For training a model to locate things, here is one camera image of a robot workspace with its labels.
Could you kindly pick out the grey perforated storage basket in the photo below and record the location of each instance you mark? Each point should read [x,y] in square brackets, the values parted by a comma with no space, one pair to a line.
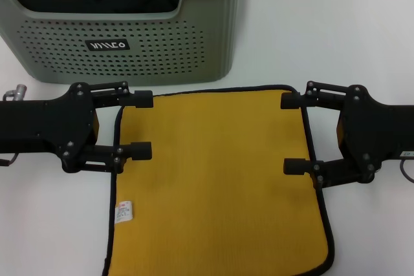
[145,49]

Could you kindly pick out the yellow grey towel black-edged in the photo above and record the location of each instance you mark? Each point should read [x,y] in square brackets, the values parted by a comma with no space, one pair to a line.
[210,176]

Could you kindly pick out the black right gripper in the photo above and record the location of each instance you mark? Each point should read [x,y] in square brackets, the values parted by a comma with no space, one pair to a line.
[375,130]

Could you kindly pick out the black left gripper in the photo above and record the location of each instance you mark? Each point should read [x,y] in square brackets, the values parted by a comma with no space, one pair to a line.
[48,124]

